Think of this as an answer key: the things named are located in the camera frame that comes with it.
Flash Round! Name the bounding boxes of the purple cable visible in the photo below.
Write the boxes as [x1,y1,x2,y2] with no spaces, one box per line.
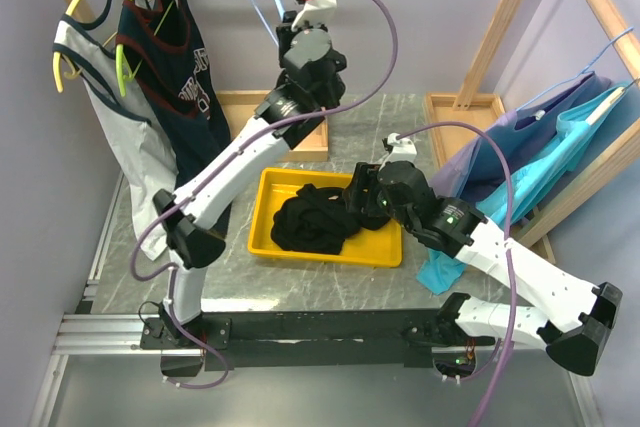
[129,0,400,389]
[397,121,516,427]

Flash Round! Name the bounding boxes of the yellow hanger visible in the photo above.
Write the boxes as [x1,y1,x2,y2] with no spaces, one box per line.
[53,0,121,92]

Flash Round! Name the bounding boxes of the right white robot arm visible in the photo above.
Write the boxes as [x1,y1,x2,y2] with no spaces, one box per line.
[344,161,622,376]

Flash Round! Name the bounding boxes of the wooden clothes rack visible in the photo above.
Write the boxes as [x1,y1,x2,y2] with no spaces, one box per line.
[33,0,330,165]
[422,0,640,263]

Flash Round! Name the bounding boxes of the white tank top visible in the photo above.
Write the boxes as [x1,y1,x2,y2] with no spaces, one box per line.
[52,0,178,237]

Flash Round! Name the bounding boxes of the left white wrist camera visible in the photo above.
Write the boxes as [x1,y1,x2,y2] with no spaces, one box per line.
[291,0,337,31]

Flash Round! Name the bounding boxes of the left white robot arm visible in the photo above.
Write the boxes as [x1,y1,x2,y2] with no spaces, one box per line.
[154,8,347,349]

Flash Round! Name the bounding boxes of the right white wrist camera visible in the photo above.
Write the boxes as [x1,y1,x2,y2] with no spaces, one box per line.
[380,133,417,166]

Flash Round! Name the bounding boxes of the cyan shirt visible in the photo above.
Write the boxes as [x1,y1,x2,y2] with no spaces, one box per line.
[415,80,632,296]

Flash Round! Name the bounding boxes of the purple blue shirt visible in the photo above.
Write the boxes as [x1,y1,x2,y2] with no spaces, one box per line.
[430,73,612,203]

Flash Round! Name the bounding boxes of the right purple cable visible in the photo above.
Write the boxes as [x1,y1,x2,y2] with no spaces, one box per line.
[397,121,516,427]

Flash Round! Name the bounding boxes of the yellow plastic tray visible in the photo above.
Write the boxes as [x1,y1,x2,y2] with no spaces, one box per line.
[248,168,403,268]

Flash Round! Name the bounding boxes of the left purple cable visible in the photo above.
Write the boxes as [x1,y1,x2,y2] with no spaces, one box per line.
[129,0,400,389]

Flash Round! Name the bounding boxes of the navy jersey tank top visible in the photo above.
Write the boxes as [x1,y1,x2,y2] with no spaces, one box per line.
[136,0,231,188]

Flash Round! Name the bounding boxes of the left wooden clothes rack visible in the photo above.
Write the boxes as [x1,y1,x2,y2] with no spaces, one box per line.
[33,0,330,165]

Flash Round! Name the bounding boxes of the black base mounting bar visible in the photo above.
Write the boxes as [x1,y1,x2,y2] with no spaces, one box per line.
[139,309,496,373]

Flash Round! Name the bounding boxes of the right wooden clothes rack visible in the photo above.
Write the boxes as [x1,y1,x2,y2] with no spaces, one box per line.
[422,0,640,263]

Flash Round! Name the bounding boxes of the black tank top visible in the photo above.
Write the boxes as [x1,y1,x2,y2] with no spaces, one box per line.
[270,183,390,255]

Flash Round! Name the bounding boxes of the wooden hanger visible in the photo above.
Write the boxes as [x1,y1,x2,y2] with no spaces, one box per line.
[585,77,639,126]

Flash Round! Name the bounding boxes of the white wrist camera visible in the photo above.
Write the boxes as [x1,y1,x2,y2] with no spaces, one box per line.
[291,0,337,31]
[380,133,417,166]

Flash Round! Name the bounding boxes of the blue wire hanger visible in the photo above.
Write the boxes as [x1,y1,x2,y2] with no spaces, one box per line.
[518,26,635,109]

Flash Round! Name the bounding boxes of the green hanger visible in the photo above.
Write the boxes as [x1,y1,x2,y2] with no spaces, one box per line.
[115,0,180,97]

